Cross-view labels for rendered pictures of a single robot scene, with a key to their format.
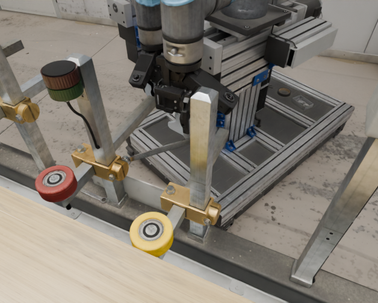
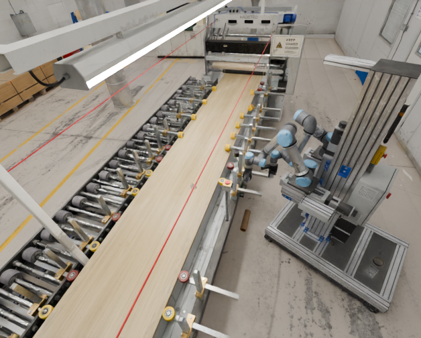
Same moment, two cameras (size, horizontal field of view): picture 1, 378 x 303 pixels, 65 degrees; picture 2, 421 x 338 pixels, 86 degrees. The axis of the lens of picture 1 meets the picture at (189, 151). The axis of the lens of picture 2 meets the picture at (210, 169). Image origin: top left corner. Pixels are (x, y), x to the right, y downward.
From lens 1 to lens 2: 195 cm
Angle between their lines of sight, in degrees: 59
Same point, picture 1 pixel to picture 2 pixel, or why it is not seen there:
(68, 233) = (220, 170)
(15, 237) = (218, 165)
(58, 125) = not seen: hidden behind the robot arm
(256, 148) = (312, 243)
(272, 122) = (339, 252)
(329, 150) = (350, 302)
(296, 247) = (270, 271)
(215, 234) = (234, 202)
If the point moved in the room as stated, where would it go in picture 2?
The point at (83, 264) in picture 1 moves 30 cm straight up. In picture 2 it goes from (214, 174) to (213, 152)
